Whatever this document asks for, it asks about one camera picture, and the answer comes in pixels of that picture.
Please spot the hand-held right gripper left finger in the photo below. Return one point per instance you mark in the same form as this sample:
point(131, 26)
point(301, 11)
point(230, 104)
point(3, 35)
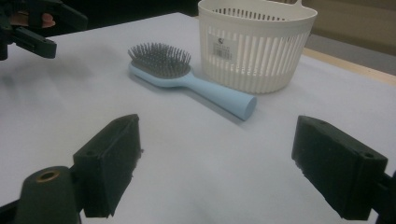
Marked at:
point(106, 165)

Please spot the white plastic slotted basket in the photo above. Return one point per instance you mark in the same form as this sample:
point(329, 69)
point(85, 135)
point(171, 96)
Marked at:
point(252, 62)

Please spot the white table sheet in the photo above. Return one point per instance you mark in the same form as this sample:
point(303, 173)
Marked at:
point(202, 161)

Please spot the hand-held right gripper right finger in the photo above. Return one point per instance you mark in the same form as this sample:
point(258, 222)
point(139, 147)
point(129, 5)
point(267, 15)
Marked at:
point(339, 165)

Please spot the light blue hairbrush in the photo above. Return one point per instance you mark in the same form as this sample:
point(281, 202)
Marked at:
point(174, 73)

